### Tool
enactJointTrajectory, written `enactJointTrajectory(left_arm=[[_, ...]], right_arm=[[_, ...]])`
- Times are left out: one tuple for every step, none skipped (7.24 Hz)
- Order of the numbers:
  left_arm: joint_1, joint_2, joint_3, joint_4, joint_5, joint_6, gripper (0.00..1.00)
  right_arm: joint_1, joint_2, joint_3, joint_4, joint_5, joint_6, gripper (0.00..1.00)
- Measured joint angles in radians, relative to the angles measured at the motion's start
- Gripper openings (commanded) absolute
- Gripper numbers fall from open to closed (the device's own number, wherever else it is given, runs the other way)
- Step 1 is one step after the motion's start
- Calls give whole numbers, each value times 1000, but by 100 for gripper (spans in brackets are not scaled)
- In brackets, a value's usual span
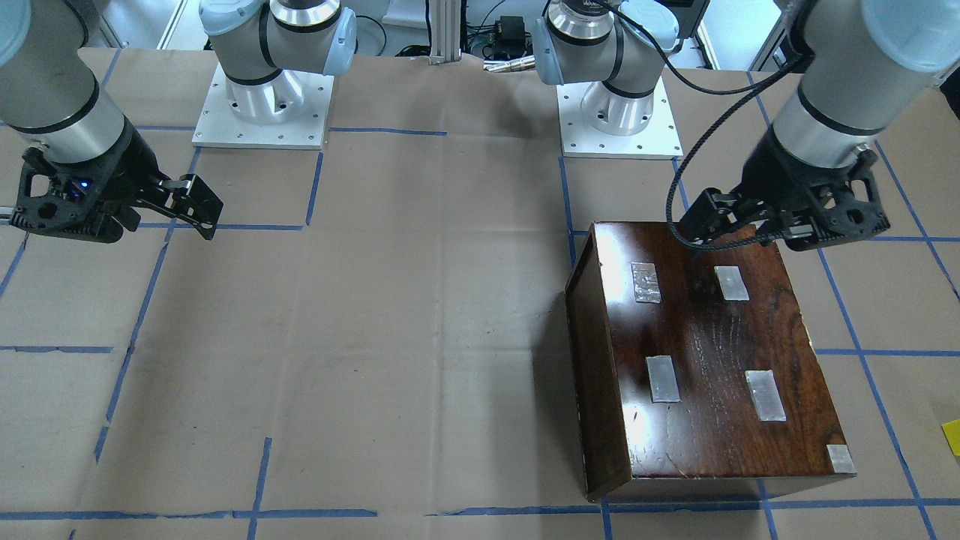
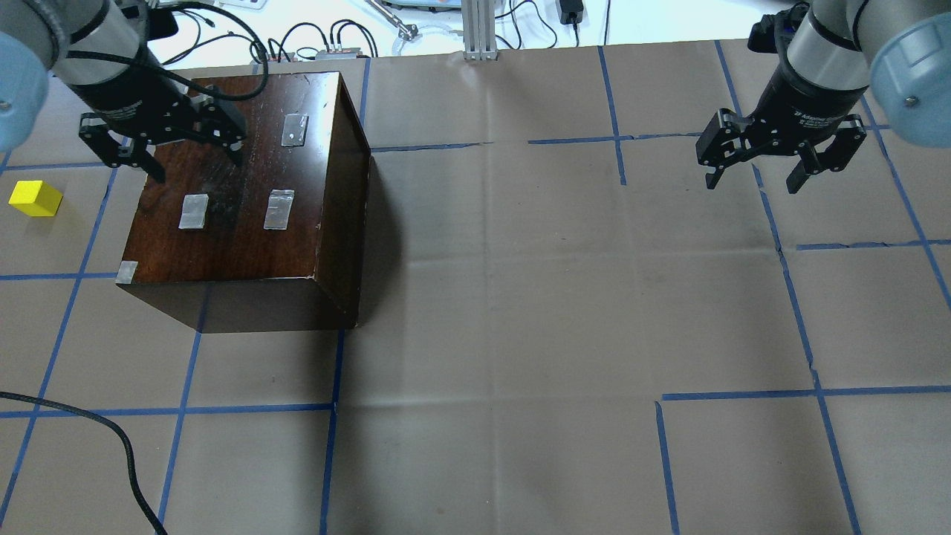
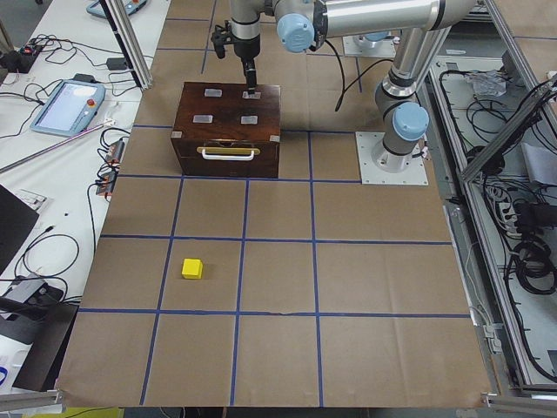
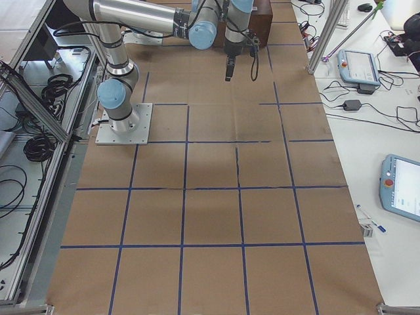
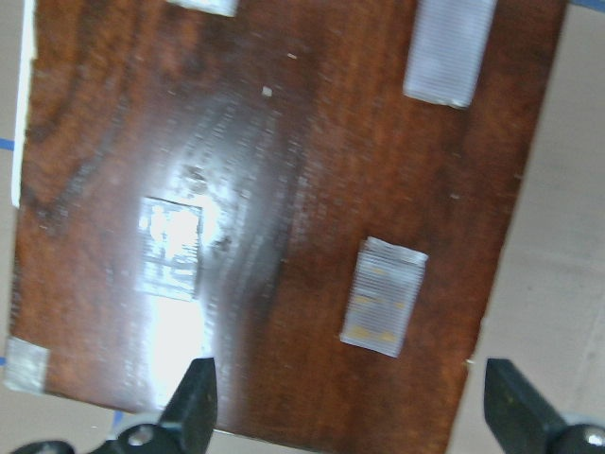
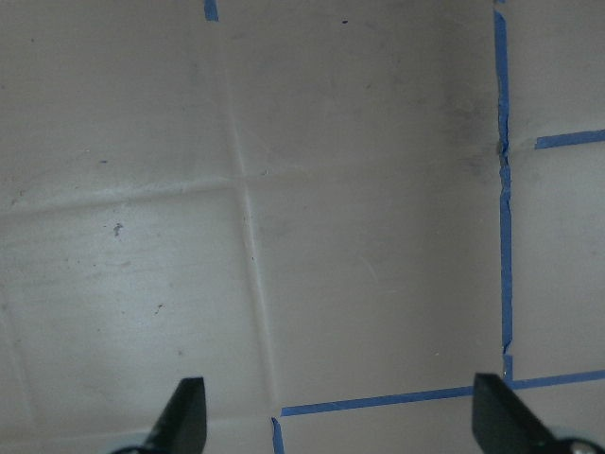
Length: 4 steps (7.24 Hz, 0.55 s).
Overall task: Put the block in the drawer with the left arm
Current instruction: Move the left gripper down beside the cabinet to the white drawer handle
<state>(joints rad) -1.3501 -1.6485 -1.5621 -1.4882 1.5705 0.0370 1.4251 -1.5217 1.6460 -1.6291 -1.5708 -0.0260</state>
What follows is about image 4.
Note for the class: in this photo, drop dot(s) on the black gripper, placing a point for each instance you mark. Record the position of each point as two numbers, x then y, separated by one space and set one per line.
233 49

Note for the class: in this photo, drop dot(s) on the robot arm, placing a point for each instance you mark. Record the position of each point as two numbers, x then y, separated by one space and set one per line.
116 23

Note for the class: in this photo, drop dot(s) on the dark wooden drawer cabinet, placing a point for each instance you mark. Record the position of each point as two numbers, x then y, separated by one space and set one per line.
261 19

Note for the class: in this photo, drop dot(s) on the upper teach pendant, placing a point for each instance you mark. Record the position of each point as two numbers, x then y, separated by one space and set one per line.
357 67

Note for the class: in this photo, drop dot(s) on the teach pendant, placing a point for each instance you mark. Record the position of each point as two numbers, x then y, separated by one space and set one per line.
399 186
357 67

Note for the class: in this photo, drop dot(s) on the black power brick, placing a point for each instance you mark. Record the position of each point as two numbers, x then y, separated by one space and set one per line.
352 105

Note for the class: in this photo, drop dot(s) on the brown paper table cover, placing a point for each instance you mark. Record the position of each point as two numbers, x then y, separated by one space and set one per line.
237 205

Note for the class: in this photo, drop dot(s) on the lower teach pendant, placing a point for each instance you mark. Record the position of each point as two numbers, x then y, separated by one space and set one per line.
399 186

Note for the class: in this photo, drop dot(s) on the blue white pen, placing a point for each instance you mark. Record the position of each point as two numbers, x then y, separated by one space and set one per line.
379 226

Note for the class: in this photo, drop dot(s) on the aluminium frame post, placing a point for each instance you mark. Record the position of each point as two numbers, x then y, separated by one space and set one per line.
326 34

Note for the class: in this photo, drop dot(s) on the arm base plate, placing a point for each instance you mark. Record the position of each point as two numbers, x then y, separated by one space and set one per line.
133 130

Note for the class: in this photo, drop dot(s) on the aluminium side frame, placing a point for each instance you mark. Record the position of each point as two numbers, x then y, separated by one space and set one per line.
46 96

